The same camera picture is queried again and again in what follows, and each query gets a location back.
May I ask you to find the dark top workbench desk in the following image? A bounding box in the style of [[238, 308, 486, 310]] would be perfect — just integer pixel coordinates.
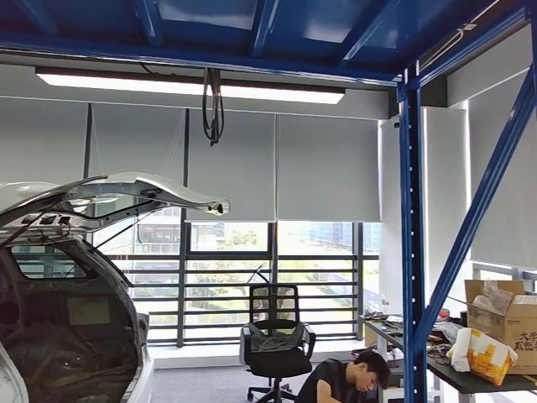
[[360, 314, 537, 403]]

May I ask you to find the grey roller blind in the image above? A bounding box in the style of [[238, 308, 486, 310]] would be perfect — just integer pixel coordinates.
[[277, 113, 381, 222], [0, 97, 87, 187], [90, 104, 186, 185], [188, 109, 277, 222]]

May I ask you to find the dark window guard railing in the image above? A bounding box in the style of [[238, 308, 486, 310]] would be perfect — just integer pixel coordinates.
[[106, 253, 381, 342]]

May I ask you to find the white open car tailgate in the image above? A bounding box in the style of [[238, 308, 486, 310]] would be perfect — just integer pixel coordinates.
[[0, 172, 231, 246]]

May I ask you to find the grey jacket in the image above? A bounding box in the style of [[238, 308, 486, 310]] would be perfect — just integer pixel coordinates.
[[241, 321, 309, 353]]

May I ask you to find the black mesh office chair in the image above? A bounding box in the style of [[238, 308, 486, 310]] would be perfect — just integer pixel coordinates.
[[239, 265, 316, 403]]

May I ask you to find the blue steel shelving rack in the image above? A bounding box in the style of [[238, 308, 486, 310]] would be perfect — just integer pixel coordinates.
[[0, 0, 537, 403]]

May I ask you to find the person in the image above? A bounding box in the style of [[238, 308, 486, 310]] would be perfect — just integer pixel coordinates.
[[295, 350, 391, 403]]

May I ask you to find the crumpled plastic wrap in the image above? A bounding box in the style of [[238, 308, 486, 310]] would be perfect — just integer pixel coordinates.
[[472, 280, 515, 316]]

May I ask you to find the white car body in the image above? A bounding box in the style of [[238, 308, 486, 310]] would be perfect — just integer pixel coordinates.
[[0, 181, 155, 403]]

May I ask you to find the white yellow plastic bag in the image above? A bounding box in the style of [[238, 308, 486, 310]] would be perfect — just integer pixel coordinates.
[[446, 327, 519, 388]]

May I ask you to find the printed cardboard box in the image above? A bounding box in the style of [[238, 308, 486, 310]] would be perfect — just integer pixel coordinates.
[[464, 279, 537, 374]]

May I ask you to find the black hanging cable loop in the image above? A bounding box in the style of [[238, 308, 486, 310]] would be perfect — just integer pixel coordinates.
[[202, 67, 226, 148]]

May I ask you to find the tangle of wires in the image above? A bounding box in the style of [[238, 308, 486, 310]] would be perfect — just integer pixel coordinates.
[[428, 319, 462, 357]]

